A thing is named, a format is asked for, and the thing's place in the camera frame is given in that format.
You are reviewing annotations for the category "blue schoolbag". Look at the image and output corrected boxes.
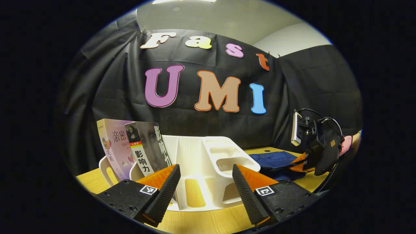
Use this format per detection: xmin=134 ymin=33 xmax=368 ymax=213
xmin=249 ymin=151 xmax=307 ymax=181

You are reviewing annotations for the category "white plastic bookshelf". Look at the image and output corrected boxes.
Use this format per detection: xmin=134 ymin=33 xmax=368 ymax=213
xmin=98 ymin=135 xmax=261 ymax=212

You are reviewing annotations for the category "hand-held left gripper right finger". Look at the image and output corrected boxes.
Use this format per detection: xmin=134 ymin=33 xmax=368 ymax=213
xmin=232 ymin=164 xmax=320 ymax=228

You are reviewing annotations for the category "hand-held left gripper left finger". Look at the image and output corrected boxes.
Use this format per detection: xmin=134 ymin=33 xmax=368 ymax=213
xmin=94 ymin=164 xmax=181 ymax=227

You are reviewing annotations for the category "pink cover book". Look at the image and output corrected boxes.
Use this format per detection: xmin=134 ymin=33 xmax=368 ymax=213
xmin=97 ymin=119 xmax=137 ymax=181

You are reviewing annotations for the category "black backdrop cloth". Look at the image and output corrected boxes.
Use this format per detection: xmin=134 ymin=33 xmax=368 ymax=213
xmin=57 ymin=10 xmax=363 ymax=176

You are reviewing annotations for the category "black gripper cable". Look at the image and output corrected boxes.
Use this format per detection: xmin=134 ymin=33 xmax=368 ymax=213
xmin=312 ymin=162 xmax=338 ymax=194

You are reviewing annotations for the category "dark portrait cover book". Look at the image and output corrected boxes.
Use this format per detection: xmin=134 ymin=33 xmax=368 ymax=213
xmin=125 ymin=122 xmax=173 ymax=177

